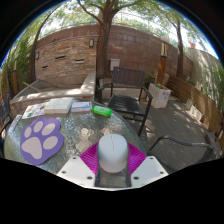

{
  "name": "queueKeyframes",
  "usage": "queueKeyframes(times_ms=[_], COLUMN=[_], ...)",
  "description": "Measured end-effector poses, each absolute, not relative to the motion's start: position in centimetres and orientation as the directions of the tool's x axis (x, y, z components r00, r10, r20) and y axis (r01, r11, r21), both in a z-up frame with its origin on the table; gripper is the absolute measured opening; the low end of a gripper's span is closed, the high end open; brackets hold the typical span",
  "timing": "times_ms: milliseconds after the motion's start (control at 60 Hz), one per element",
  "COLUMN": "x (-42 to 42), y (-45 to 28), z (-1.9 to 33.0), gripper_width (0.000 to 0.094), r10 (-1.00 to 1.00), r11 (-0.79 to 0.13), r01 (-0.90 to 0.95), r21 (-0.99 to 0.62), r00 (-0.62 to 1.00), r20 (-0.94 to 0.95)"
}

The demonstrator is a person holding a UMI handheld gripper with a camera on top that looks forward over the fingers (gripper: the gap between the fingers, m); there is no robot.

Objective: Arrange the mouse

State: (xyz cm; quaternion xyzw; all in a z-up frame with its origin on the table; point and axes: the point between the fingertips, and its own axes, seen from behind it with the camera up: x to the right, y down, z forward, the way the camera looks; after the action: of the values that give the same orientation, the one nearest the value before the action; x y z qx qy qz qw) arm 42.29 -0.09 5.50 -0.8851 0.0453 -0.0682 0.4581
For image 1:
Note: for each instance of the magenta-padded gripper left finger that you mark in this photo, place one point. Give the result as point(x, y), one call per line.
point(75, 168)

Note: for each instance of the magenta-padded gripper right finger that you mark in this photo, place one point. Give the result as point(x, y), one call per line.
point(150, 168)

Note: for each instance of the light grey computer mouse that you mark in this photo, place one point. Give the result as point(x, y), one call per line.
point(112, 153)

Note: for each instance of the purple paw-shaped mouse pad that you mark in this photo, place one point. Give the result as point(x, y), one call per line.
point(40, 140)

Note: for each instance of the black metal armchair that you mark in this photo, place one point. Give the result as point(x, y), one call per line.
point(186, 144)

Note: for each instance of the small white and blue box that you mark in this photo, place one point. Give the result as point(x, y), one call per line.
point(81, 106)

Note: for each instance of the green wrapped pack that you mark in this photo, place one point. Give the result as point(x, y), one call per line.
point(102, 111)

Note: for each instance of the dark slatted patio chair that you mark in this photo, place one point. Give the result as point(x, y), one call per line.
point(126, 103)

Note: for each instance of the colourful picture sheet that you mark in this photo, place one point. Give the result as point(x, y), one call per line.
point(35, 110)

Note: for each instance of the white square planter box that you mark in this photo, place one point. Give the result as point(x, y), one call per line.
point(160, 96)

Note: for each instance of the black metal mesh chair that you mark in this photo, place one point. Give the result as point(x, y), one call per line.
point(4, 113)

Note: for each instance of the slim dark tree trunk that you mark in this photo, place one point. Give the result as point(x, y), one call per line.
point(180, 56)

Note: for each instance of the large brown tree trunk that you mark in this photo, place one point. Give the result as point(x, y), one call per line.
point(104, 46)

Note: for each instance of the thin leaning tree trunk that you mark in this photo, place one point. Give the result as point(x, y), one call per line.
point(33, 50)

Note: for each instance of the wooden post with lamp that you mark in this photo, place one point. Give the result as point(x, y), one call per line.
point(162, 68)

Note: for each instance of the white wall-mounted utility box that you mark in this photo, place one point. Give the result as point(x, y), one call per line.
point(115, 64)

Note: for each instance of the black wall lamp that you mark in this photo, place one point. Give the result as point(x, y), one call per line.
point(91, 42)
point(37, 55)

